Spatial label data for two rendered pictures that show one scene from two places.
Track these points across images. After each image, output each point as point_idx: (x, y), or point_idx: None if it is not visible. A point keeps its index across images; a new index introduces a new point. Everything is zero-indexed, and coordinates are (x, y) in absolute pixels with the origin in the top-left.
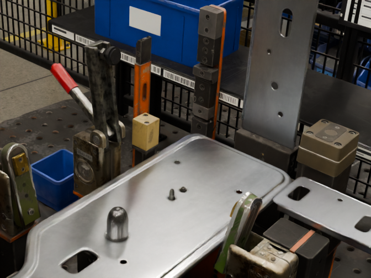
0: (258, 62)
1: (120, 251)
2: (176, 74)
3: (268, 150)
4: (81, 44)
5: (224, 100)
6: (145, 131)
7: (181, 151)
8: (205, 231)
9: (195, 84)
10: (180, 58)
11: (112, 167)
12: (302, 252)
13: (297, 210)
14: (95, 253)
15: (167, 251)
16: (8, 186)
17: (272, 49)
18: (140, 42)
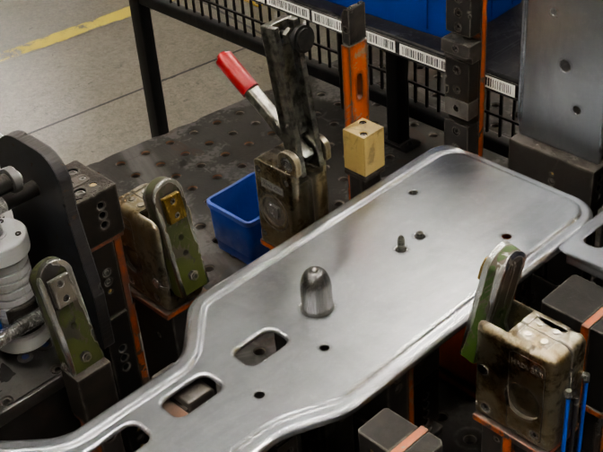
0: (538, 30)
1: (320, 331)
2: (419, 49)
3: (559, 168)
4: (275, 9)
5: (494, 88)
6: (362, 147)
7: (421, 174)
8: (450, 299)
9: (446, 66)
10: (424, 24)
11: (314, 204)
12: (601, 328)
13: (598, 264)
14: (284, 335)
15: (388, 331)
16: (158, 239)
17: (558, 8)
18: (346, 13)
